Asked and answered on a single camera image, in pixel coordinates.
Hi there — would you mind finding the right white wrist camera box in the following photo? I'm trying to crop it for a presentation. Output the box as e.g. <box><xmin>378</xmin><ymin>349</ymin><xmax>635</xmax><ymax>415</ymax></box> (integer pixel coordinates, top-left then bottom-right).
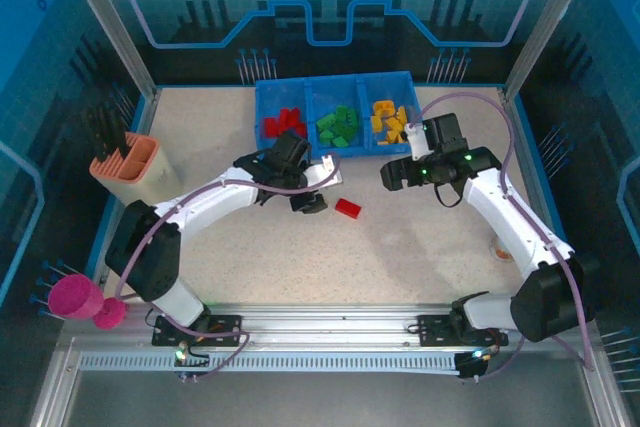
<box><xmin>403</xmin><ymin>122</ymin><xmax>427</xmax><ymax>161</ymax></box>

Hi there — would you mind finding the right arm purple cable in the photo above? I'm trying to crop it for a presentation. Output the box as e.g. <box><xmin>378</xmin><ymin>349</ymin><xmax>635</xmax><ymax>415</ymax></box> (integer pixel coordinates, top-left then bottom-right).
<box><xmin>407</xmin><ymin>91</ymin><xmax>596</xmax><ymax>383</ymax></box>

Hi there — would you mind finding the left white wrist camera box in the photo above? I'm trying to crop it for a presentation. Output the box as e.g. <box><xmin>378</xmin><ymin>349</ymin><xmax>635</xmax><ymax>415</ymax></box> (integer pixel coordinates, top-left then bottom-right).
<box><xmin>303</xmin><ymin>153</ymin><xmax>346</xmax><ymax>189</ymax></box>

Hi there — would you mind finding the small clear dish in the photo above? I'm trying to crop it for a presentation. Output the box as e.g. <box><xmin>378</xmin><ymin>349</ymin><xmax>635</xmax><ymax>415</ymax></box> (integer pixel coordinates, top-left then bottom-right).
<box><xmin>488</xmin><ymin>234</ymin><xmax>516</xmax><ymax>264</ymax></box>

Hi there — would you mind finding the slotted grey cable duct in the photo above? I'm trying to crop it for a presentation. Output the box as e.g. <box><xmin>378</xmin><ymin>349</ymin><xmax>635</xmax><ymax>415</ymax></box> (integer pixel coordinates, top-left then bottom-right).
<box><xmin>78</xmin><ymin>352</ymin><xmax>464</xmax><ymax>374</ymax></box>

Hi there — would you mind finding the blue three-compartment bin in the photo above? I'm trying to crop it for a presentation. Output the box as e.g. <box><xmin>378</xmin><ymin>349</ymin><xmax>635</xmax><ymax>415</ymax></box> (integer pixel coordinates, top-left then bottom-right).
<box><xmin>254</xmin><ymin>71</ymin><xmax>424</xmax><ymax>155</ymax></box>

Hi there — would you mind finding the aluminium frame post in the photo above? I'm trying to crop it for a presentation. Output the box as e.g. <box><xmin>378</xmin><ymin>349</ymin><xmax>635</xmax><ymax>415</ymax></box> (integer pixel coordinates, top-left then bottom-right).
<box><xmin>55</xmin><ymin>0</ymin><xmax>162</xmax><ymax>101</ymax></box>
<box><xmin>502</xmin><ymin>0</ymin><xmax>604</xmax><ymax>103</ymax></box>

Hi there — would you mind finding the small pink sponge ball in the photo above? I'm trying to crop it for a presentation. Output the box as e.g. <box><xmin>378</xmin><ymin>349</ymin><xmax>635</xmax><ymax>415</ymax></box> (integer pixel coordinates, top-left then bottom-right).
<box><xmin>93</xmin><ymin>296</ymin><xmax>127</xmax><ymax>331</ymax></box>

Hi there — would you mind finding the aluminium front rail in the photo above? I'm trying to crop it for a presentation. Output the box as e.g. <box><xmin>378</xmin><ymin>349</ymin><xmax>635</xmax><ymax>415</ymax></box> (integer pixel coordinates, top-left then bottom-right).
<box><xmin>59</xmin><ymin>302</ymin><xmax>601</xmax><ymax>354</ymax></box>

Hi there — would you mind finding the small black controller box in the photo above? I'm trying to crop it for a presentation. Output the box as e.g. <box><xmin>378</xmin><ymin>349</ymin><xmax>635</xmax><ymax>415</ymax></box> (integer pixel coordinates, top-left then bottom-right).
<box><xmin>455</xmin><ymin>349</ymin><xmax>494</xmax><ymax>381</ymax></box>
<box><xmin>172</xmin><ymin>341</ymin><xmax>211</xmax><ymax>382</ymax></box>

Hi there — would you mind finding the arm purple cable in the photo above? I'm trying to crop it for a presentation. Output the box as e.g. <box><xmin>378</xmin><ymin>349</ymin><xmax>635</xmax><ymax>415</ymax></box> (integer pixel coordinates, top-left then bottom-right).
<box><xmin>407</xmin><ymin>91</ymin><xmax>596</xmax><ymax>383</ymax></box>
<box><xmin>113</xmin><ymin>154</ymin><xmax>342</xmax><ymax>383</ymax></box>

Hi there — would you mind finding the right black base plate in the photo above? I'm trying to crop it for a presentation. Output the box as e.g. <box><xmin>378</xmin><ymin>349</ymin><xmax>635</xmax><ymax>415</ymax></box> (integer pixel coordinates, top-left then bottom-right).
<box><xmin>417</xmin><ymin>314</ymin><xmax>510</xmax><ymax>348</ymax></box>

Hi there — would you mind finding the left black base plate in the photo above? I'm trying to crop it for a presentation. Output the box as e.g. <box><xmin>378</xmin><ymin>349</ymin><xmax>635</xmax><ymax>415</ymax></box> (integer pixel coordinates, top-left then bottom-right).
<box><xmin>152</xmin><ymin>314</ymin><xmax>244</xmax><ymax>348</ymax></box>

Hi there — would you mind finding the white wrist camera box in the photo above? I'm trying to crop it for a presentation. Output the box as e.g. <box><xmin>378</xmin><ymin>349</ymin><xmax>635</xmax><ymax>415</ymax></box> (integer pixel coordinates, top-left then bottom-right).
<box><xmin>303</xmin><ymin>153</ymin><xmax>346</xmax><ymax>189</ymax></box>
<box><xmin>403</xmin><ymin>122</ymin><xmax>427</xmax><ymax>161</ymax></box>

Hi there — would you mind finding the beige orange utensil holder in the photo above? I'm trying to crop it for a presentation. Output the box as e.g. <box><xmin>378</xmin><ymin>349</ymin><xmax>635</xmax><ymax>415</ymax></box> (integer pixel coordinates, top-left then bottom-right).
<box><xmin>88</xmin><ymin>131</ymin><xmax>177</xmax><ymax>206</ymax></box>

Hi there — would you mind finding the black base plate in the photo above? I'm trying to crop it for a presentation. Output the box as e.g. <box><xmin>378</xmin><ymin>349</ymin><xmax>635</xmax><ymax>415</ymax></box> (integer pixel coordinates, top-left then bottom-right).
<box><xmin>417</xmin><ymin>314</ymin><xmax>510</xmax><ymax>348</ymax></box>
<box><xmin>152</xmin><ymin>314</ymin><xmax>244</xmax><ymax>348</ymax></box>

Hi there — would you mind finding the black utensil handle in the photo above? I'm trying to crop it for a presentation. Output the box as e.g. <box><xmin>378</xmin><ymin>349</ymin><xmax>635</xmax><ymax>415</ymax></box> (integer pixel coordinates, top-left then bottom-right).
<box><xmin>82</xmin><ymin>114</ymin><xmax>109</xmax><ymax>166</ymax></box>
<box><xmin>97</xmin><ymin>105</ymin><xmax>121</xmax><ymax>161</ymax></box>
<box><xmin>110</xmin><ymin>107</ymin><xmax>132</xmax><ymax>158</ymax></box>

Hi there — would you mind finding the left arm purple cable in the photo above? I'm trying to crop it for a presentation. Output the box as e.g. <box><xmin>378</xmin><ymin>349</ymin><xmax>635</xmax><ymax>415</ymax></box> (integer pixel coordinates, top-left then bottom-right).
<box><xmin>113</xmin><ymin>154</ymin><xmax>342</xmax><ymax>383</ymax></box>

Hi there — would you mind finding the large pink sponge cylinder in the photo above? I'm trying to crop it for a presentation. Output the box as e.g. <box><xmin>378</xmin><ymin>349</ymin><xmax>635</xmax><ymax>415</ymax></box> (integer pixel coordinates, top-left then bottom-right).
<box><xmin>47</xmin><ymin>274</ymin><xmax>105</xmax><ymax>321</ymax></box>

